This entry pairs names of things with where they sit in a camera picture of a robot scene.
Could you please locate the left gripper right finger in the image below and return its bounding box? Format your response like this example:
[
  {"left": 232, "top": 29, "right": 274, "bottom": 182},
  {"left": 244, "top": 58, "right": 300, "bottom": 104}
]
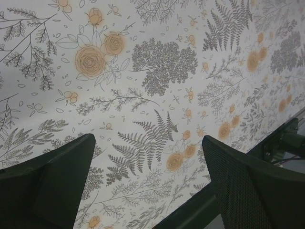
[{"left": 202, "top": 135, "right": 305, "bottom": 229}]

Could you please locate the floral table mat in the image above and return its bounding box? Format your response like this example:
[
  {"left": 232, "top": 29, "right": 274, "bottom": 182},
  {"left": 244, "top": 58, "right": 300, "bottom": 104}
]
[{"left": 0, "top": 0, "right": 305, "bottom": 229}]

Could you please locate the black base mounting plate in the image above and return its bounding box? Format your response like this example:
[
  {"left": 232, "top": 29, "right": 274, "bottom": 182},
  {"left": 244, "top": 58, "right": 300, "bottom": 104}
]
[{"left": 157, "top": 118, "right": 305, "bottom": 229}]

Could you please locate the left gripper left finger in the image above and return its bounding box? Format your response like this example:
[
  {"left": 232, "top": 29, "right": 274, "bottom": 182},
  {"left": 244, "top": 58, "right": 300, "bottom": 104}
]
[{"left": 0, "top": 134, "right": 95, "bottom": 229}]

